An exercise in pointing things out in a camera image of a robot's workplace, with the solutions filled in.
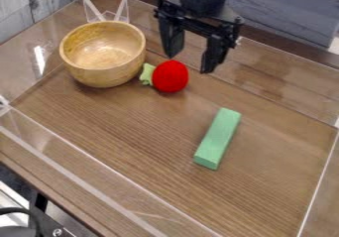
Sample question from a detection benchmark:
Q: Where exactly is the clear acrylic corner bracket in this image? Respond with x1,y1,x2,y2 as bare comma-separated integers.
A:
83,0,130,23

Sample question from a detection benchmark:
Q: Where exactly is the black metal table frame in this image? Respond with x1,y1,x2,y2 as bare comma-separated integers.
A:
30,190,92,237

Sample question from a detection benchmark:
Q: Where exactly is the red plush strawberry toy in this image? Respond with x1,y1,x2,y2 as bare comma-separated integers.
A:
139,60,190,93

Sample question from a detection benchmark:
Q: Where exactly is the light wooden bowl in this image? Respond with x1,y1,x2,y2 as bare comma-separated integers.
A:
59,21,146,88

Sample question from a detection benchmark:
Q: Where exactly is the clear acrylic tray wall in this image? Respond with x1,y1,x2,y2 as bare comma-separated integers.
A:
0,2,339,237

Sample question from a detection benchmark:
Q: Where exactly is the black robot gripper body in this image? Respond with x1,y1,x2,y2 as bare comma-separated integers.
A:
155,0,245,48

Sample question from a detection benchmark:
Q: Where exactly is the green rectangular foam block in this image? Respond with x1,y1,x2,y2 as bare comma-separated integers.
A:
194,108,242,171

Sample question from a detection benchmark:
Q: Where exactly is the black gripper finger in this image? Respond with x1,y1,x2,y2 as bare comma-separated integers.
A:
159,16,184,59
201,35,230,73

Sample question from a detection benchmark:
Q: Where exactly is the black cable loop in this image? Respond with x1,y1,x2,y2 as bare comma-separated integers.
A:
0,207,46,237

